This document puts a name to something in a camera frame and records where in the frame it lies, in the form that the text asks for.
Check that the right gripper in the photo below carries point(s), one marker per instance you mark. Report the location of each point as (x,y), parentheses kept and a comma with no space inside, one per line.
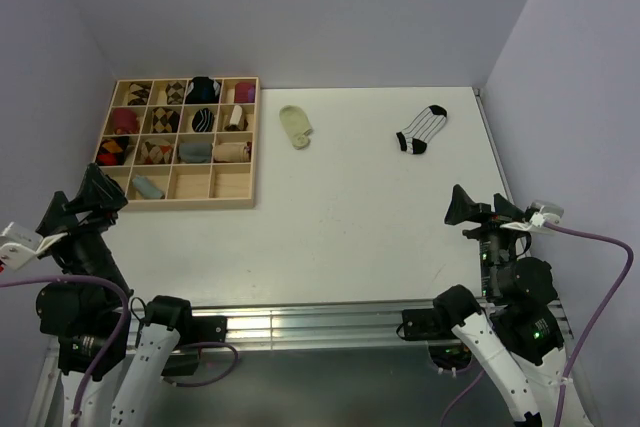
(462,205)

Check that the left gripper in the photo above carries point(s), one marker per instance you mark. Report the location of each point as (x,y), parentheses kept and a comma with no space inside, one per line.
(99,194)

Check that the white black striped sock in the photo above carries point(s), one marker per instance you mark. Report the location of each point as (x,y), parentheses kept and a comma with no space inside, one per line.
(414,138)

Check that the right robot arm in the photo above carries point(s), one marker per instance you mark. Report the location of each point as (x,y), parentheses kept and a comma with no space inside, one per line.
(516,338)

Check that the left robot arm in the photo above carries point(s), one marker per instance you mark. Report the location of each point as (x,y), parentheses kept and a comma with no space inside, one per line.
(87,310)

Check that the black orange argyle sock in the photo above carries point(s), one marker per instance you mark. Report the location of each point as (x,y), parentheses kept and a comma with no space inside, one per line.
(112,151)

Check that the light blue rolled sock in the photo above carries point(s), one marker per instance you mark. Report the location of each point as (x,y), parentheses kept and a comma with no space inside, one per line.
(147,189)

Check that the beige red argyle sock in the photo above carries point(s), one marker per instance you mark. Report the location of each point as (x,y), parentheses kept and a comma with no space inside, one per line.
(155,152)

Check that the pink rolled sock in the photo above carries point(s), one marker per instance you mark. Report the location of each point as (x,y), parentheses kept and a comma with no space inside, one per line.
(124,121)

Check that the dark brown argyle sock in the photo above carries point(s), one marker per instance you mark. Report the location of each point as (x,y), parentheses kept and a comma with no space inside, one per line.
(164,120)

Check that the brown argyle rolled sock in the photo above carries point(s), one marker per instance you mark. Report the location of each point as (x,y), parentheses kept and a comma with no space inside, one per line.
(138,93)

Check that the wooden compartment sock tray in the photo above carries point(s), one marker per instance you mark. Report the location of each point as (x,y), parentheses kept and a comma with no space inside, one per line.
(208,186)

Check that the grey argyle rolled sock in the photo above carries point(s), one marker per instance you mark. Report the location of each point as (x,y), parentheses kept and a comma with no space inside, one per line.
(174,92)

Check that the black white-striped rolled sock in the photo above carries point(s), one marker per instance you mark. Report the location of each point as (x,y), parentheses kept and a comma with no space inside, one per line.
(203,120)

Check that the tan rolled sock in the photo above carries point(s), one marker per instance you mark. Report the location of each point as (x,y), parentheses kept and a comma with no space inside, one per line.
(232,152)

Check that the black blue rolled sock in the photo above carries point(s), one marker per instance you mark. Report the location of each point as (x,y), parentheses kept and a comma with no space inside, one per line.
(203,90)

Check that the cream brown rolled sock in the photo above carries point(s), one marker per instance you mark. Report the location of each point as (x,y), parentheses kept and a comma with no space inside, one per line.
(236,120)

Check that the magenta purple rolled sock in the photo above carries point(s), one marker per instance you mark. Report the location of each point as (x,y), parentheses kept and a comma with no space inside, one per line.
(244,92)

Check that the pale green ankle sock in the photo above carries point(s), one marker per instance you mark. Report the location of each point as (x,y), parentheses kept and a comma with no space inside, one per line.
(296,126)

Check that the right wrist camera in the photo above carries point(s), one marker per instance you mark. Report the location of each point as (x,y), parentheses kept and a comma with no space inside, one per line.
(536,221)

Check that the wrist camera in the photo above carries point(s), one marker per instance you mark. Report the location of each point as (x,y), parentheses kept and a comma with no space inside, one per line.
(19,245)
(536,221)

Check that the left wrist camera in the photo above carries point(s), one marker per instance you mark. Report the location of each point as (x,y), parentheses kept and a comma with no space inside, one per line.
(19,245)

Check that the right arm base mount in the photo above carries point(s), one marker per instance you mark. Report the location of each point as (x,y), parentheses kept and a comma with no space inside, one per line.
(445,350)

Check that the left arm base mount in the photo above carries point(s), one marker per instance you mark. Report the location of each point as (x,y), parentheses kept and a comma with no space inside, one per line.
(200,334)

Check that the aluminium rail frame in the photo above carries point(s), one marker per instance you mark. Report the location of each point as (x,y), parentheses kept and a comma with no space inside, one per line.
(306,327)

